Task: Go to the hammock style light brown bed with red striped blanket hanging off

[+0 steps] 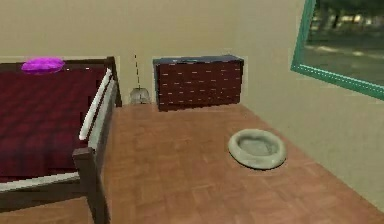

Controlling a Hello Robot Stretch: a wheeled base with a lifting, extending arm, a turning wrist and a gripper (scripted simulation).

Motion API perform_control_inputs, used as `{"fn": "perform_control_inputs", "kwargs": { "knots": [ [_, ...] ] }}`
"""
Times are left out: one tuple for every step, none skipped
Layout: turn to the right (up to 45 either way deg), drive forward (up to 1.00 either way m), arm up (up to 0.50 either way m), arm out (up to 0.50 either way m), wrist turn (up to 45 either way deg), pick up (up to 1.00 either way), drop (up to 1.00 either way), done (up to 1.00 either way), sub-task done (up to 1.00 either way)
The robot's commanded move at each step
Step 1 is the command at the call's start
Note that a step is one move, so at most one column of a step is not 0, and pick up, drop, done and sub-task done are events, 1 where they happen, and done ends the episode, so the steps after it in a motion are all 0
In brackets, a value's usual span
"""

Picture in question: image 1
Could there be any purple pillow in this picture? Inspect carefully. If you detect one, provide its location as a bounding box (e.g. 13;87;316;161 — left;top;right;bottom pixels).
21;56;66;75

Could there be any grey dome floor lamp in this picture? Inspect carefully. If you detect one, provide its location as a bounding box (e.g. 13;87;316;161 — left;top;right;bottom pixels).
129;54;151;105

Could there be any dark wood bed maroon cover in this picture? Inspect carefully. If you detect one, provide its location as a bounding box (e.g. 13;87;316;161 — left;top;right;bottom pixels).
0;56;123;224

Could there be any dark red chest of drawers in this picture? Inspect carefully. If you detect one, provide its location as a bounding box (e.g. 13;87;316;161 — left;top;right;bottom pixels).
152;54;245;112

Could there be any grey round pet bed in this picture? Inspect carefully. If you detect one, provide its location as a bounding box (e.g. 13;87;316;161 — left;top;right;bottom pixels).
227;128;287;170

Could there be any green framed window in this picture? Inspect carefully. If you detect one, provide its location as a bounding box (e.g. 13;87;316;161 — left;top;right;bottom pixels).
290;0;384;101

